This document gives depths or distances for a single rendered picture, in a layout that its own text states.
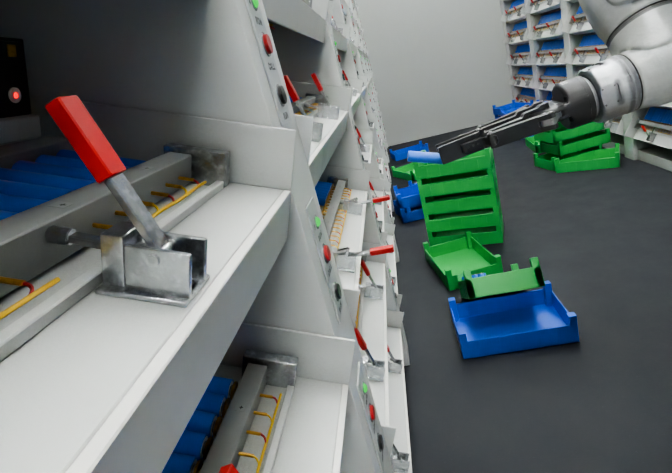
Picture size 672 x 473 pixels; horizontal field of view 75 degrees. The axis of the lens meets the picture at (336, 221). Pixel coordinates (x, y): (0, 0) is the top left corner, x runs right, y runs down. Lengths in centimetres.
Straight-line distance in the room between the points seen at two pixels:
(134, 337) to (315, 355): 27
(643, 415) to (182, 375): 106
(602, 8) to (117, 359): 82
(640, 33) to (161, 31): 67
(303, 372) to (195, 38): 31
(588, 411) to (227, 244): 100
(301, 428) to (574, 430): 80
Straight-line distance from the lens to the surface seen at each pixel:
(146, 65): 39
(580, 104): 77
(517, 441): 110
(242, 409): 39
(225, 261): 24
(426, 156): 76
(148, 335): 19
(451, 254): 189
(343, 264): 66
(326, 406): 43
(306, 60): 106
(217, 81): 37
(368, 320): 90
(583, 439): 111
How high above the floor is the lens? 79
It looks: 17 degrees down
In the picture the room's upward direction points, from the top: 15 degrees counter-clockwise
